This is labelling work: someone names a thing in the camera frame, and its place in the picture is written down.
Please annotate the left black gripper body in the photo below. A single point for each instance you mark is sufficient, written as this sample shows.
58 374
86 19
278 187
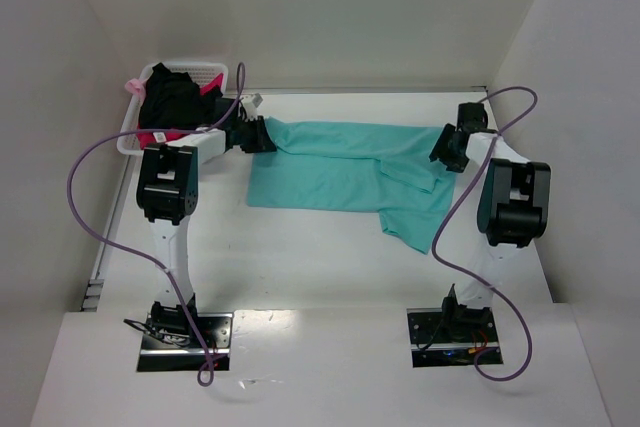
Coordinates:
256 135

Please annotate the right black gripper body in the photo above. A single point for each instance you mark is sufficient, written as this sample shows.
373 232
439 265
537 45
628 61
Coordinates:
448 148

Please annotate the teal t shirt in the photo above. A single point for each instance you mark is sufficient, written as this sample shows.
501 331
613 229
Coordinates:
356 167

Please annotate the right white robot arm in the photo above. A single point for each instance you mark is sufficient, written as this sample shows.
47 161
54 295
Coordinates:
512 211

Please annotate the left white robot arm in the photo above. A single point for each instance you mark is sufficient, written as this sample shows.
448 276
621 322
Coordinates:
167 193

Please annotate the black t shirt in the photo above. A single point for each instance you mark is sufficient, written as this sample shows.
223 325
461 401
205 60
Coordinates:
174 101

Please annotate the red pink t shirt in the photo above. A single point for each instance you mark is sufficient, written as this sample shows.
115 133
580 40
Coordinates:
157 135

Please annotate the white plastic basket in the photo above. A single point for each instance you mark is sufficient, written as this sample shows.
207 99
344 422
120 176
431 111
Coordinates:
201 72

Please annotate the light pink cloth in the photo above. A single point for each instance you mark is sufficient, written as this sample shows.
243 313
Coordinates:
136 87

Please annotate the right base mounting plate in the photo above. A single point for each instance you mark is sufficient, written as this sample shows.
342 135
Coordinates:
436 344

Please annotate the base mounting plate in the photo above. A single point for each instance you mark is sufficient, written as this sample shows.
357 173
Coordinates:
436 344
166 349

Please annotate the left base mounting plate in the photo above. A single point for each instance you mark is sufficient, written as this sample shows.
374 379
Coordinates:
166 349

